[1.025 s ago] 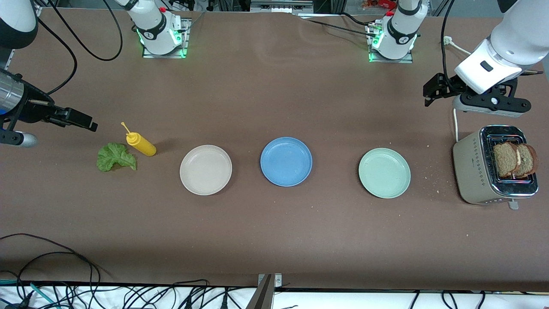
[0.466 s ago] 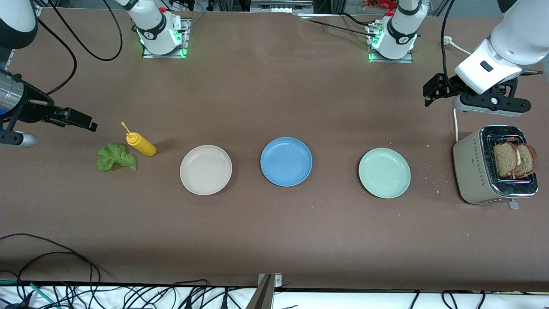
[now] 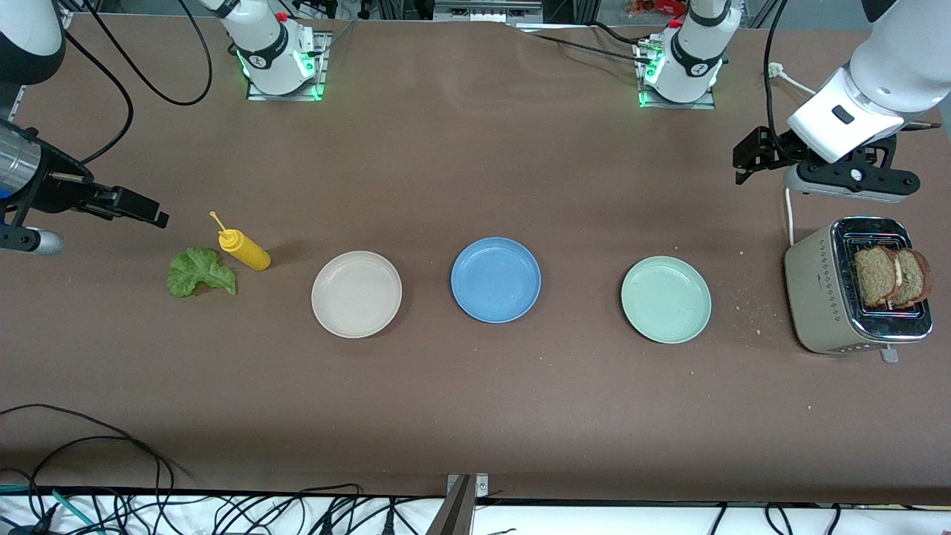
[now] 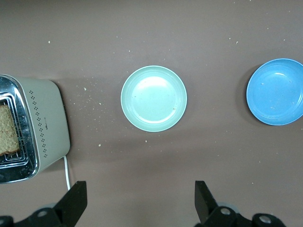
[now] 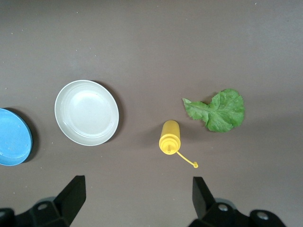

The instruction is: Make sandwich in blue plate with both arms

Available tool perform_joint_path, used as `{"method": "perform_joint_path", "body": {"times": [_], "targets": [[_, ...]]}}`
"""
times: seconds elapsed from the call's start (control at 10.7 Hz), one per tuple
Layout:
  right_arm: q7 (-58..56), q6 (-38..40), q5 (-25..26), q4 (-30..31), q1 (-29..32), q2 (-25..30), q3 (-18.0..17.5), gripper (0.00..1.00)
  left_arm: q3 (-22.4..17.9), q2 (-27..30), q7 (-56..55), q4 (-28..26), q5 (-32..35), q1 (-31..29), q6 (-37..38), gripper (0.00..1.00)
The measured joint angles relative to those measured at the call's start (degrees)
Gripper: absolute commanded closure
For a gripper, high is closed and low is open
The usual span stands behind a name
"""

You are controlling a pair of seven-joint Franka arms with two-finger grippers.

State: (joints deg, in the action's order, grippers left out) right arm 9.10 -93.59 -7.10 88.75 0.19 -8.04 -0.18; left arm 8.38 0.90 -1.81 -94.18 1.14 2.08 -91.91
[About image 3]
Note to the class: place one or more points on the blue plate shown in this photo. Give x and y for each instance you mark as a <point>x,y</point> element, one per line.
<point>495,280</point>

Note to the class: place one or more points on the grey power strip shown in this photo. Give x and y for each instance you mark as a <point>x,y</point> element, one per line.
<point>487,9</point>

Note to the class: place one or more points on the grey metal pole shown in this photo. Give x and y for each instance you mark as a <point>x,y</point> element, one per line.
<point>455,516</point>

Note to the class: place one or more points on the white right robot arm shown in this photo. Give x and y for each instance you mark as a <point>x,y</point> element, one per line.
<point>260,48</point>

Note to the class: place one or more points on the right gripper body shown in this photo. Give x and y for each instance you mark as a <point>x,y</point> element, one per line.
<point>53,192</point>

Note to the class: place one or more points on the beige plate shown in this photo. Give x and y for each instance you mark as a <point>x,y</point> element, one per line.
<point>356,295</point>

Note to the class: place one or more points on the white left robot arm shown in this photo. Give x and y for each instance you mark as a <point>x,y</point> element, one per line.
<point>891,67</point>

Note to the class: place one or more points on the green lettuce leaf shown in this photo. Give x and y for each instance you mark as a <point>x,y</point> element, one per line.
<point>197,271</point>

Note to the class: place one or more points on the beige chrome toaster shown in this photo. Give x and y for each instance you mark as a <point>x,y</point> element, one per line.
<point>813,297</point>

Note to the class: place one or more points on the square brown bread slice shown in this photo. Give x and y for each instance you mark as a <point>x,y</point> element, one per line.
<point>873,276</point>

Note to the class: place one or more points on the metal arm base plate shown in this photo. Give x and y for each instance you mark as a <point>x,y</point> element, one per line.
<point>286,97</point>
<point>676,105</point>

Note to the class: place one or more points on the metal table edge bracket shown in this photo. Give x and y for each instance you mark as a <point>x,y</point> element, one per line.
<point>481,484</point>

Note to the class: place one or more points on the rounded brown bread slice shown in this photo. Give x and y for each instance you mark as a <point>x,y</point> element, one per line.
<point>915,279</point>

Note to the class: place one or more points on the yellow mustard squeeze bottle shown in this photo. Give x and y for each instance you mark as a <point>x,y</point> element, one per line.
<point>249,254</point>

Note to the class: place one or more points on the red background object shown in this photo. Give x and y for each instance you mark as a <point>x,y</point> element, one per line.
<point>657,6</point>

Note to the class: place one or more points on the mint green plate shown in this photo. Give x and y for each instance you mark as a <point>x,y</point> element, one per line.
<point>666,299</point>

